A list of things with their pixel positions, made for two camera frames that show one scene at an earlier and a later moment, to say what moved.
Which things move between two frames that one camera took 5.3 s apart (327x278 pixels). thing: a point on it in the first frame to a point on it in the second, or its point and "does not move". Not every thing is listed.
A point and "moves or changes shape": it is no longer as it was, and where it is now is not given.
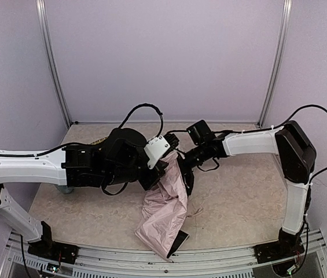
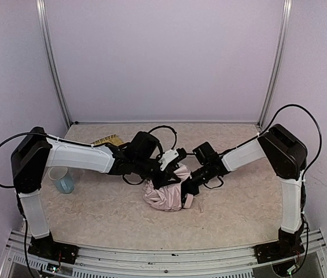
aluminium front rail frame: (24, 260) does not move
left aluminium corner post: (41, 12) does not move
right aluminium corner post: (285, 30) does not move
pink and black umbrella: (164, 211) moves or changes shape
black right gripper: (187, 171) to (190, 186)
